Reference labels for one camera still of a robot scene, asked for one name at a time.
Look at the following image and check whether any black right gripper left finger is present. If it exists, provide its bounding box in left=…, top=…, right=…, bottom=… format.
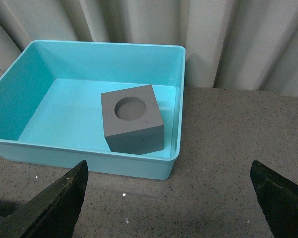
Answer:
left=0, top=160, right=88, bottom=238

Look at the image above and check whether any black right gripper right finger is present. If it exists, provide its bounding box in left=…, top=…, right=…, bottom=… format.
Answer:
left=250, top=160, right=298, bottom=238

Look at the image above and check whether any white curtain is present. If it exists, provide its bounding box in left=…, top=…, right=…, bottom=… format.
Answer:
left=0, top=0, right=298, bottom=96

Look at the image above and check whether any gray block with round hole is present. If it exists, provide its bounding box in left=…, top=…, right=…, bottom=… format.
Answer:
left=101, top=85, right=164, bottom=155

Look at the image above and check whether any blue plastic box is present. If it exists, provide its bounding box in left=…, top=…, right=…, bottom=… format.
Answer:
left=0, top=40, right=185, bottom=180

